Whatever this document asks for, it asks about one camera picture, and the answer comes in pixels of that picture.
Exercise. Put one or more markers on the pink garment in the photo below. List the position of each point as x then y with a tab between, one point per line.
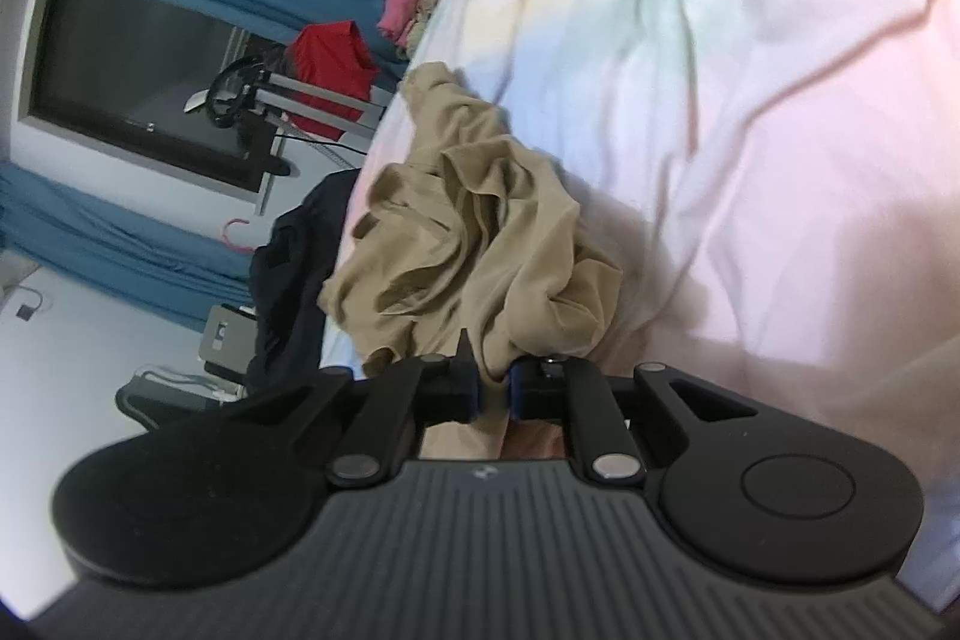
397	6

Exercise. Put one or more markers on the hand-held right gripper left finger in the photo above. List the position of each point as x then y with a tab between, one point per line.
471	389

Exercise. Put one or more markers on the red garment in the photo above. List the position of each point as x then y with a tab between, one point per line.
326	63

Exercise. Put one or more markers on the pink clothes hanger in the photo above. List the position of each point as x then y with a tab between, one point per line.
241	235

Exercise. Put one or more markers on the metal drying rack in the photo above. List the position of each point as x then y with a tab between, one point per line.
300	96

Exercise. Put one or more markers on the narrow blue curtain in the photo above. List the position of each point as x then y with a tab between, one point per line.
127	242

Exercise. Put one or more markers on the tan pants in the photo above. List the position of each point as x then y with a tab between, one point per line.
465	235

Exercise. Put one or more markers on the pastel bed sheet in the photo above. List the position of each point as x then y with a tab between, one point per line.
750	108

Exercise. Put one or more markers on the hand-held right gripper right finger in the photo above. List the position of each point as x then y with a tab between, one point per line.
514	391

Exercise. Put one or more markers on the dark navy garment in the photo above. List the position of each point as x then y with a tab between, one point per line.
292	280

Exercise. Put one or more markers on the grey box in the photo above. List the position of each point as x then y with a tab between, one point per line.
225	336

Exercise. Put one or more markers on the grey chair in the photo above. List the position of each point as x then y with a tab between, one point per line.
161	396

